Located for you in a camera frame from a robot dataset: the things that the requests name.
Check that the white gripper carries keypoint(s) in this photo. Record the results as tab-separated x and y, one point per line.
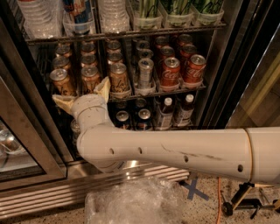
87	102

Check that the orange can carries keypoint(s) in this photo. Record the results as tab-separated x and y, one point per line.
119	78
62	81
90	78

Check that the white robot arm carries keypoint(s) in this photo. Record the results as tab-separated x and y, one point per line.
249	155

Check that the front left clear green can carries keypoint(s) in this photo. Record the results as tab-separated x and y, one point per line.
75	129

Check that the front left pepsi can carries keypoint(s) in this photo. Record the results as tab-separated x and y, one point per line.
122	120

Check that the pepsi can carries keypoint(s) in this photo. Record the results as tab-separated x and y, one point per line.
122	120
144	120

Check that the front right pepsi can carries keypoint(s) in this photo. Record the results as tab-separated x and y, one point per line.
144	120

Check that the silver slim can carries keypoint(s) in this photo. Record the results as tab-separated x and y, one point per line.
145	72

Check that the red bull can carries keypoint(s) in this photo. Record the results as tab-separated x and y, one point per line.
80	15

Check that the left fridge glass door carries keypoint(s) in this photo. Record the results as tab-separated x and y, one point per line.
30	155

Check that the front left coca-cola can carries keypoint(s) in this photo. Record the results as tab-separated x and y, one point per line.
170	72

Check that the coca-cola can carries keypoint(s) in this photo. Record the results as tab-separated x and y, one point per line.
170	72
194	69

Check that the stainless steel fridge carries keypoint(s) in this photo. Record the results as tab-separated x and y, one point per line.
238	39

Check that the front right coca-cola can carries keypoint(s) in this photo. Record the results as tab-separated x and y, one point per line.
194	69

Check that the left brown bottle white cap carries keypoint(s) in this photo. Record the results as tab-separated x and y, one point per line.
164	114

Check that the brown bottle white cap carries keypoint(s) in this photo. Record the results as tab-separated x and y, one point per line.
184	111
164	114

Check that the right brown bottle white cap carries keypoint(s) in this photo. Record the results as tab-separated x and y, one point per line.
184	111

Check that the clear plastic wrapped box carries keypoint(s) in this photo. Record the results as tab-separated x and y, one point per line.
139	201

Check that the blue tape cross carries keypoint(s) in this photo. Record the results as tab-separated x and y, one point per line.
193	190

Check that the yellow black cart stand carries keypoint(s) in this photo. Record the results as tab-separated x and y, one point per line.
240	201

